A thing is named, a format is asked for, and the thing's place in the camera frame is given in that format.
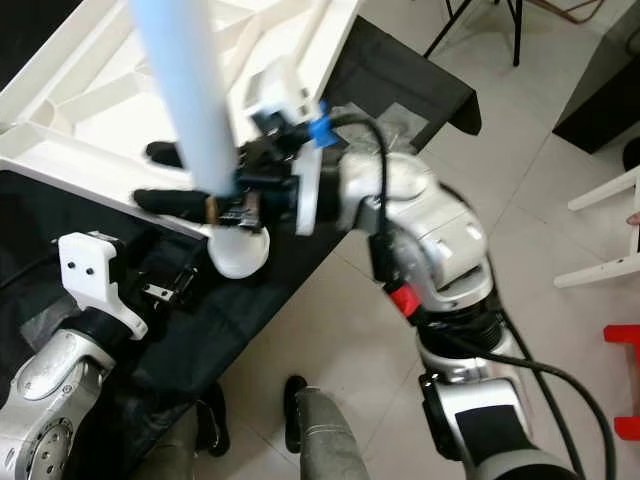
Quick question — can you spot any black cabinet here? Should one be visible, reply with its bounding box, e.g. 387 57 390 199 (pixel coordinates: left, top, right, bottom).
553 25 640 158

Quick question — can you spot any white plastic rack frame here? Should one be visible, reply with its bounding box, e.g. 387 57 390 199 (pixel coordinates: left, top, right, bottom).
553 165 640 291

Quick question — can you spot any red plastic stool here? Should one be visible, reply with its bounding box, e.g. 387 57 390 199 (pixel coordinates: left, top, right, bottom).
603 323 640 443

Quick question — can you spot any grey robot right foot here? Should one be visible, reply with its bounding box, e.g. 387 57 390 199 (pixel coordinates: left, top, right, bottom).
285 375 371 480

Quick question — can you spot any black folding chair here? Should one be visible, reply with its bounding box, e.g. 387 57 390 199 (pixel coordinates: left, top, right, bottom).
422 0 529 69

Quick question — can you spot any clear tape patch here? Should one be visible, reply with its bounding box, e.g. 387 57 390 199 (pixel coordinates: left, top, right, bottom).
345 100 423 153
20 300 83 348

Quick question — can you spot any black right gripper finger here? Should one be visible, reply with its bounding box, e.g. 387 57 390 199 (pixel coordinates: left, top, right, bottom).
132 188 222 223
145 140 192 169

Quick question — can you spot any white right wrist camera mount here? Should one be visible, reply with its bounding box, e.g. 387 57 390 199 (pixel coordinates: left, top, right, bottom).
250 55 338 238

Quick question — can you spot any red cable clip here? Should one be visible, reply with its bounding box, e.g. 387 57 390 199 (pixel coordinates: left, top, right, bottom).
390 285 423 319

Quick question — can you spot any blue cable plug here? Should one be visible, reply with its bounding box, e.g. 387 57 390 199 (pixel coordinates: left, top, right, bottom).
308 108 334 149

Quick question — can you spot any black cloth cover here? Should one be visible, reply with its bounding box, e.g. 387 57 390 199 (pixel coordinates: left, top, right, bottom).
0 0 483 480

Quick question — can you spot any white plastic table top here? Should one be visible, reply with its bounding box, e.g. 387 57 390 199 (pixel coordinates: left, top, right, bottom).
0 0 363 281

